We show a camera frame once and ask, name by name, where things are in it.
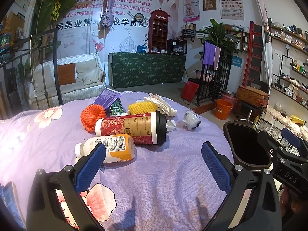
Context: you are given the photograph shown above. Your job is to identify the black metal rack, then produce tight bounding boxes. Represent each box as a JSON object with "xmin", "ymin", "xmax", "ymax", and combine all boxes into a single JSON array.
[{"xmin": 195, "ymin": 41, "xmax": 232, "ymax": 106}]

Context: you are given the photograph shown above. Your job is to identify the red gold paper cup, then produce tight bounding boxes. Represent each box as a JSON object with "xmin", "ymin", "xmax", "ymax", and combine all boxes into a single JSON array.
[{"xmin": 95, "ymin": 111, "xmax": 167, "ymax": 146}]

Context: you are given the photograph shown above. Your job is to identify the person's right hand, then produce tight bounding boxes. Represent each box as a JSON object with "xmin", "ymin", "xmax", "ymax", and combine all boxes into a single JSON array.
[{"xmin": 280, "ymin": 185, "xmax": 307, "ymax": 217}]

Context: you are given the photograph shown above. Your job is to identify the black iron railing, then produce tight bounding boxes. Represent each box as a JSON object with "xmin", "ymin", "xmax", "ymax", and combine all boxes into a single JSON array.
[{"xmin": 1, "ymin": 28, "xmax": 63, "ymax": 119}]

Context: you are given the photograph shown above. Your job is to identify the red phone booth cabinet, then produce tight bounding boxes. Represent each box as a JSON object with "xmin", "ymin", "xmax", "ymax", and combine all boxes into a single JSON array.
[{"xmin": 148, "ymin": 9, "xmax": 169, "ymax": 53}]

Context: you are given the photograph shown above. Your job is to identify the green milk carton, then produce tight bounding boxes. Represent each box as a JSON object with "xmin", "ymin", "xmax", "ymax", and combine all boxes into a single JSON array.
[{"xmin": 109, "ymin": 98, "xmax": 129, "ymax": 117}]

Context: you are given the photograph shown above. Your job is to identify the red ladder shelf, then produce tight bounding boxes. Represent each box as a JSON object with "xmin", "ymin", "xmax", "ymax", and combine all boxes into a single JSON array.
[{"xmin": 242, "ymin": 21, "xmax": 263, "ymax": 86}]

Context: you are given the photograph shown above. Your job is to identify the white wicker sofa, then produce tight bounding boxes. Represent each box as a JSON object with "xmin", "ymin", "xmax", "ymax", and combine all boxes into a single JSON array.
[{"xmin": 28, "ymin": 53, "xmax": 105, "ymax": 110}]

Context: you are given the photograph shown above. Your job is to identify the purple floral tablecloth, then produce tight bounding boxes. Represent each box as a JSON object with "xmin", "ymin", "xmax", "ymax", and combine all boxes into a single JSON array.
[{"xmin": 1, "ymin": 99, "xmax": 232, "ymax": 230}]

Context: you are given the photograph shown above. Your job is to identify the orange plastic bucket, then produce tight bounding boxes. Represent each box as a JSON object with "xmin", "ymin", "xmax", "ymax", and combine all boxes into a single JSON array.
[{"xmin": 215, "ymin": 99, "xmax": 233, "ymax": 120}]

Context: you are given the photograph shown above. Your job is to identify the yellow foam fruit net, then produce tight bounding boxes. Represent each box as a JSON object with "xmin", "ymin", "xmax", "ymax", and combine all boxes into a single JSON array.
[{"xmin": 128, "ymin": 101, "xmax": 158, "ymax": 115}]

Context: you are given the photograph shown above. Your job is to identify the green potted plant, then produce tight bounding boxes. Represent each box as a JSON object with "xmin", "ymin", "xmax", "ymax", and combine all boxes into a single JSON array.
[{"xmin": 197, "ymin": 19, "xmax": 240, "ymax": 58}]

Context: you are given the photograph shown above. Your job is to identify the red bag on floor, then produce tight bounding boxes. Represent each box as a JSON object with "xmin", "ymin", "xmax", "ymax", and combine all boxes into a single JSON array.
[{"xmin": 181, "ymin": 81, "xmax": 199, "ymax": 102}]

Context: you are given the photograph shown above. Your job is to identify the black trash bin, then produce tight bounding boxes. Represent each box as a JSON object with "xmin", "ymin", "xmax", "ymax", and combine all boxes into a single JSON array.
[{"xmin": 223, "ymin": 121, "xmax": 271, "ymax": 172}]

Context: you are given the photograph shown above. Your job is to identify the white tissue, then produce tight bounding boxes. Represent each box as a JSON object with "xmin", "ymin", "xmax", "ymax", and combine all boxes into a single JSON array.
[{"xmin": 166, "ymin": 120, "xmax": 177, "ymax": 132}]

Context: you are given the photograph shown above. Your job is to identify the orange foam fruit net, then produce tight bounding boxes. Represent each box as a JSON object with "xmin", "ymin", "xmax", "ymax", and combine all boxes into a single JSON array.
[{"xmin": 80, "ymin": 104, "xmax": 106, "ymax": 133}]

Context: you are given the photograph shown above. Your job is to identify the white orange drink bottle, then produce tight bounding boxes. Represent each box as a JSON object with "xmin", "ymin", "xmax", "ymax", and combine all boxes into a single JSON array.
[{"xmin": 75, "ymin": 134, "xmax": 136, "ymax": 164}]

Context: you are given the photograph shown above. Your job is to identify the orange cushion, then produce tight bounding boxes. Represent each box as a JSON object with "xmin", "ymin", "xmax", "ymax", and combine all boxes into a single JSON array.
[{"xmin": 57, "ymin": 63, "xmax": 76, "ymax": 85}]

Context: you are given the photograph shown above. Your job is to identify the purple paper package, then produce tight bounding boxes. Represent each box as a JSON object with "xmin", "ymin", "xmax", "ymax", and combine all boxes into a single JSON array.
[{"xmin": 93, "ymin": 88, "xmax": 121, "ymax": 112}]

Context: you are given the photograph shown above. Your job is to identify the purple hanging towel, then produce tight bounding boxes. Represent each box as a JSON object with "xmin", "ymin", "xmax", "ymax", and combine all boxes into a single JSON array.
[{"xmin": 203, "ymin": 42, "xmax": 216, "ymax": 66}]

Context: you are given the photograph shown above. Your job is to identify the green patterned counter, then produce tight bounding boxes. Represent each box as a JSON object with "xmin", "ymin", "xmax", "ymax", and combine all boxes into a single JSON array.
[{"xmin": 108, "ymin": 52, "xmax": 186, "ymax": 89}]

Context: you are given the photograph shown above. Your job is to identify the clear plastic wrap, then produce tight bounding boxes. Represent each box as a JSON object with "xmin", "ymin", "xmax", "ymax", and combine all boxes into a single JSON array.
[{"xmin": 183, "ymin": 109, "xmax": 201, "ymax": 131}]

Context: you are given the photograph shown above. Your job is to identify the pink hanging towel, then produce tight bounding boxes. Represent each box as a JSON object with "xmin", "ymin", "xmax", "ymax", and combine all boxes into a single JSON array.
[{"xmin": 213, "ymin": 46, "xmax": 221, "ymax": 71}]

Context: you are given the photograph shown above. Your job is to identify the pink basin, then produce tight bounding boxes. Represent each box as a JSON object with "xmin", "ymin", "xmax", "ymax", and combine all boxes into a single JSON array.
[{"xmin": 221, "ymin": 90, "xmax": 237, "ymax": 106}]

